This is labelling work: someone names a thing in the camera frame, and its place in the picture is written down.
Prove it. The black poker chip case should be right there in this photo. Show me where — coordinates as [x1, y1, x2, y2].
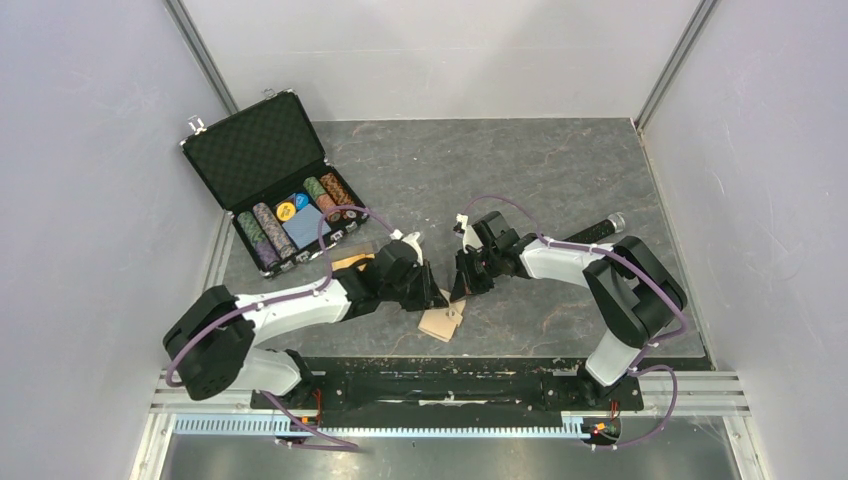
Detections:
[180, 89, 369, 278]

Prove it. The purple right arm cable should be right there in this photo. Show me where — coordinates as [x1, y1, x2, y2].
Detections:
[460, 195, 690, 452]

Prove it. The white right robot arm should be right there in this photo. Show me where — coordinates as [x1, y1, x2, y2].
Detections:
[450, 211, 688, 408]

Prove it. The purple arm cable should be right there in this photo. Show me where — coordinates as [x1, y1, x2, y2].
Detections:
[460, 195, 690, 452]
[164, 205, 402, 452]

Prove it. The orange black chip stack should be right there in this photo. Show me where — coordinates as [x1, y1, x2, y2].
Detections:
[319, 173, 358, 217]

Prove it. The yellow dealer chip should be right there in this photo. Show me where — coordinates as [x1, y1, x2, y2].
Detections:
[274, 200, 298, 222]

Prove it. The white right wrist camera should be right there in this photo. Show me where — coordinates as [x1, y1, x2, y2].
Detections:
[453, 213, 483, 255]

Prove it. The blue patterned card deck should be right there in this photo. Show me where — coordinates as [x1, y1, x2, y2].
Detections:
[282, 204, 331, 250]

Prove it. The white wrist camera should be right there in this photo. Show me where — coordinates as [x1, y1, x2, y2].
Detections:
[453, 213, 483, 255]
[389, 229, 424, 264]

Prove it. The pink chip stack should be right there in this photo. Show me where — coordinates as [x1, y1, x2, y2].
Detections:
[303, 177, 341, 222]

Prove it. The black cylindrical flashlight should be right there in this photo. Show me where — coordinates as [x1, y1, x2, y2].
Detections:
[565, 212, 626, 244]

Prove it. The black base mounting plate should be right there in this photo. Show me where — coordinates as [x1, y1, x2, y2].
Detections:
[278, 357, 644, 428]

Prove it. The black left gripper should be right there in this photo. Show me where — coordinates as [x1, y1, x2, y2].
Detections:
[381, 259, 450, 312]

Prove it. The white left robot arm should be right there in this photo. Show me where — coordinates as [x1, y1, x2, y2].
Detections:
[163, 236, 449, 408]

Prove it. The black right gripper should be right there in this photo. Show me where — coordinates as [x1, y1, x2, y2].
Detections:
[452, 247, 503, 302]

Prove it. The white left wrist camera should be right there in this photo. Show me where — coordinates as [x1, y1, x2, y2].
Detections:
[389, 229, 424, 264]

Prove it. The clear acrylic card box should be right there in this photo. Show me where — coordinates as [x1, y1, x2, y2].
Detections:
[329, 241, 379, 271]

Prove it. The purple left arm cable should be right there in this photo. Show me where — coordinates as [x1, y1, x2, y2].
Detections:
[164, 205, 402, 452]

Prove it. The tan leather card holder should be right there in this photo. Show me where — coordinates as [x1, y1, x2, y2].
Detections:
[418, 299, 466, 342]

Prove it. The green chip stack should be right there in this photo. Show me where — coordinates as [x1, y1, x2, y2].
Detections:
[236, 211, 267, 246]

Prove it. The purple chip stack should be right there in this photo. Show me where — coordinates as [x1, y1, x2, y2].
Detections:
[252, 202, 297, 263]

